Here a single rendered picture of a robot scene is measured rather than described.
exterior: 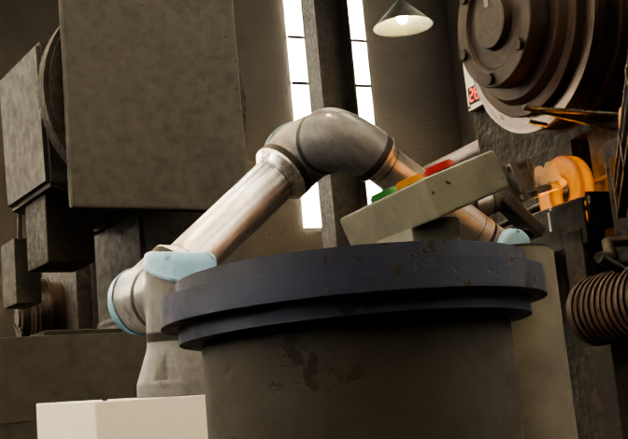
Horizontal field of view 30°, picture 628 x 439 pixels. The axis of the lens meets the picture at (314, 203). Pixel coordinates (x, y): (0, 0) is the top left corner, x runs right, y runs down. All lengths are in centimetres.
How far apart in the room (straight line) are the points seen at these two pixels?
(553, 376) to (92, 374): 307
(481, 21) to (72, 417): 125
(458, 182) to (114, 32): 370
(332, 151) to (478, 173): 67
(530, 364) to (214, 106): 368
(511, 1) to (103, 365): 250
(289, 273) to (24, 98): 449
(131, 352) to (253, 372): 363
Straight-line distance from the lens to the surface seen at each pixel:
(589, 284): 213
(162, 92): 500
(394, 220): 146
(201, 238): 202
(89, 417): 173
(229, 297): 85
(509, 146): 287
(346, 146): 204
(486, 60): 255
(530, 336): 154
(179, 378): 180
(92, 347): 446
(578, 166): 245
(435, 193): 138
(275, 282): 84
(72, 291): 671
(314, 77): 978
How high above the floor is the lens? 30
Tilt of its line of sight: 11 degrees up
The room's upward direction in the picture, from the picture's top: 5 degrees counter-clockwise
